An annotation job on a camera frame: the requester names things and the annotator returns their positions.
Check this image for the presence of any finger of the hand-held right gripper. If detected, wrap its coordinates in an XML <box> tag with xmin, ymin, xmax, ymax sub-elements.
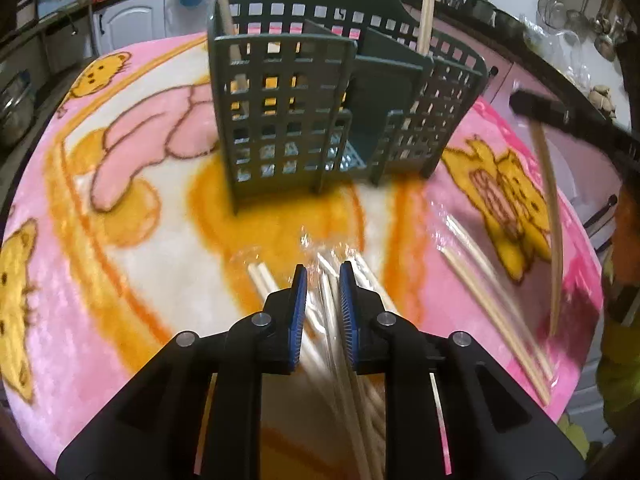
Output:
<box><xmin>509</xmin><ymin>89</ymin><xmax>640</xmax><ymax>161</ymax></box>

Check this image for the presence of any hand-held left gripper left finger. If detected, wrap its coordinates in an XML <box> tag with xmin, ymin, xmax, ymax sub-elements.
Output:
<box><xmin>56</xmin><ymin>264</ymin><xmax>308</xmax><ymax>480</ymax></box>

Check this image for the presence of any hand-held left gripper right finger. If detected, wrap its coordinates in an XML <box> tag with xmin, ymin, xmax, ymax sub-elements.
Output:
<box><xmin>339</xmin><ymin>261</ymin><xmax>586</xmax><ymax>480</ymax></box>

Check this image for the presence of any pile of chopsticks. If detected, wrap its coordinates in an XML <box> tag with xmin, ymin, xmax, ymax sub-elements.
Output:
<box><xmin>247</xmin><ymin>250</ymin><xmax>401</xmax><ymax>480</ymax></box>

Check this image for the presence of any single wooden chopstick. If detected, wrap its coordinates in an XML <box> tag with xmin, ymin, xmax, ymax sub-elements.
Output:
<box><xmin>441</xmin><ymin>246</ymin><xmax>550</xmax><ymax>405</ymax></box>
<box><xmin>417</xmin><ymin>0</ymin><xmax>436</xmax><ymax>56</ymax></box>
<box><xmin>529</xmin><ymin>120</ymin><xmax>565</xmax><ymax>337</ymax></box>
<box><xmin>444</xmin><ymin>214</ymin><xmax>556</xmax><ymax>381</ymax></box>
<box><xmin>210</xmin><ymin>0</ymin><xmax>249</xmax><ymax>96</ymax></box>

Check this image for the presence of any green plastic utensil holder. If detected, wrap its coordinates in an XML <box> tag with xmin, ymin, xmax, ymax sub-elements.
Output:
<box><xmin>207</xmin><ymin>0</ymin><xmax>489</xmax><ymax>217</ymax></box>

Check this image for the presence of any heap of garlic and ginger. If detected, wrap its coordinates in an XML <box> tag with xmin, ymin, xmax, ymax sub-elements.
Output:
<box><xmin>589</xmin><ymin>86</ymin><xmax>617</xmax><ymax>117</ymax></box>

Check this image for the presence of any clear plastic bag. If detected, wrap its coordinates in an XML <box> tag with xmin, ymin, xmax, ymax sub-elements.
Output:
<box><xmin>522</xmin><ymin>20</ymin><xmax>593</xmax><ymax>86</ymax></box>

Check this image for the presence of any clear plastic wrapper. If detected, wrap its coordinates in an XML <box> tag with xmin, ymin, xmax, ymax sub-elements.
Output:
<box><xmin>227</xmin><ymin>230</ymin><xmax>366</xmax><ymax>286</ymax></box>

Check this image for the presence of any hanging steel ladle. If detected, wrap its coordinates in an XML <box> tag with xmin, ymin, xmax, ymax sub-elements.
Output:
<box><xmin>592</xmin><ymin>0</ymin><xmax>618</xmax><ymax>61</ymax></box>
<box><xmin>565</xmin><ymin>0</ymin><xmax>591</xmax><ymax>36</ymax></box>

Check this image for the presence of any steel pot with lid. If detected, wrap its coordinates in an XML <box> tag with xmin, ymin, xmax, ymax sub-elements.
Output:
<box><xmin>464</xmin><ymin>0</ymin><xmax>497</xmax><ymax>25</ymax></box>

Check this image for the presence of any pink printed bear blanket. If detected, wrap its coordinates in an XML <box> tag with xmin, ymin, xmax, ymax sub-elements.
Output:
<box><xmin>0</xmin><ymin>30</ymin><xmax>606</xmax><ymax>480</ymax></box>

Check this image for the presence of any person's yellow-green clothing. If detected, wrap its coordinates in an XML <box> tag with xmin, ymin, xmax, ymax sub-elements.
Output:
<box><xmin>597</xmin><ymin>180</ymin><xmax>640</xmax><ymax>461</ymax></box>

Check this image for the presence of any white cabinet door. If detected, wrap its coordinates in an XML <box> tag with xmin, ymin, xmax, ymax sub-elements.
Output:
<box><xmin>165</xmin><ymin>0</ymin><xmax>216</xmax><ymax>38</ymax></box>
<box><xmin>102</xmin><ymin>0</ymin><xmax>168</xmax><ymax>56</ymax></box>

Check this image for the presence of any wooden shelf unit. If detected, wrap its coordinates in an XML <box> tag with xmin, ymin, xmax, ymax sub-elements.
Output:
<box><xmin>0</xmin><ymin>0</ymin><xmax>101</xmax><ymax>171</ymax></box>

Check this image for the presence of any stack of steel pots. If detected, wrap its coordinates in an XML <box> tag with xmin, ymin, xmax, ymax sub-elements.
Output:
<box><xmin>0</xmin><ymin>72</ymin><xmax>37</xmax><ymax>147</ymax></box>

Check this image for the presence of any grey metal box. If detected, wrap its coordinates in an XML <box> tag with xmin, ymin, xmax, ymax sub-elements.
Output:
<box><xmin>45</xmin><ymin>20</ymin><xmax>96</xmax><ymax>75</ymax></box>

